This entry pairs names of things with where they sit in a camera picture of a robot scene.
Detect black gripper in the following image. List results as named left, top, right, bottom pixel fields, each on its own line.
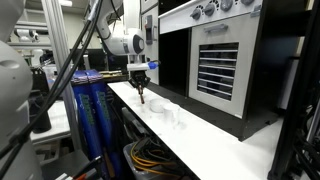
left=129, top=70, right=151, bottom=96

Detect wooden spoon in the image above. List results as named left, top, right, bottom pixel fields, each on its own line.
left=137, top=85, right=146, bottom=105

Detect white bowl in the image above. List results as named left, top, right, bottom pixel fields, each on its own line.
left=148, top=97, right=171, bottom=114

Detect black monitor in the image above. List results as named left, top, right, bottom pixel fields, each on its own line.
left=69, top=49, right=108, bottom=72

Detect grey dispenser panel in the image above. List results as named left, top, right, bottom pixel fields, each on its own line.
left=144, top=14, right=154, bottom=46

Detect clear plastic bin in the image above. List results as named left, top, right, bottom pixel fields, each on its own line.
left=123, top=139, right=188, bottom=180

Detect white toy kitchen unit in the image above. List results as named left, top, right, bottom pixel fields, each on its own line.
left=139, top=0, right=320, bottom=143

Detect white side table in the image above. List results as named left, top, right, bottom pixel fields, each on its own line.
left=29, top=99, right=73, bottom=146

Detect black cup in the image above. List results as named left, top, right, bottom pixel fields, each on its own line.
left=29, top=90, right=53, bottom=134

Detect white slatted cabinet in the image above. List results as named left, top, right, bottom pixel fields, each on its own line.
left=188, top=13, right=261, bottom=119

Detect yellow cables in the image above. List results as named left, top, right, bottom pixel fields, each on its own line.
left=129, top=139, right=182, bottom=178

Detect aluminium extrusion post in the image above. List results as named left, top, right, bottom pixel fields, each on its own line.
left=41, top=0, right=84, bottom=152

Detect grey oven door handle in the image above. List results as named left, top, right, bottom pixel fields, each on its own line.
left=203, top=23, right=229, bottom=34

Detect black metal frame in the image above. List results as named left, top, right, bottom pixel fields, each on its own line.
left=267, top=0, right=320, bottom=180

